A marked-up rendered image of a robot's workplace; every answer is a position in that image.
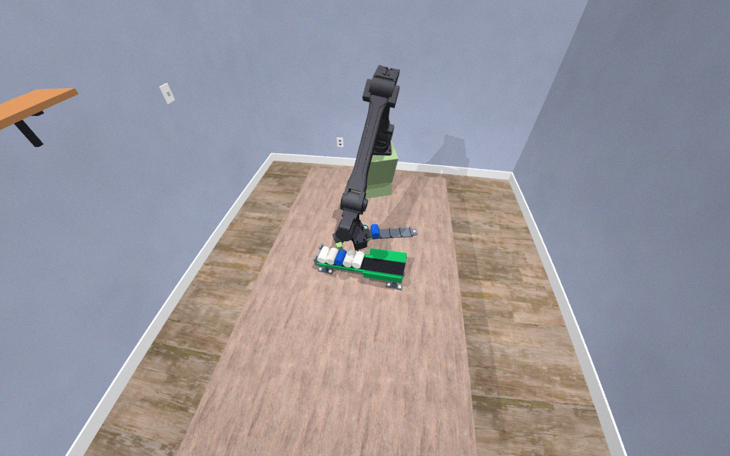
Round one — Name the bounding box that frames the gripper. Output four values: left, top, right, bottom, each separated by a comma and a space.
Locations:
333, 226, 372, 252

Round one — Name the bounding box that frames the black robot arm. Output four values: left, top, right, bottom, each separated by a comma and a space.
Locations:
335, 65, 400, 251

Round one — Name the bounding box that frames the white cylinder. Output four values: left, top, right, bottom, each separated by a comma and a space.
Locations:
352, 251, 364, 269
343, 250, 355, 267
317, 246, 330, 263
326, 248, 338, 265

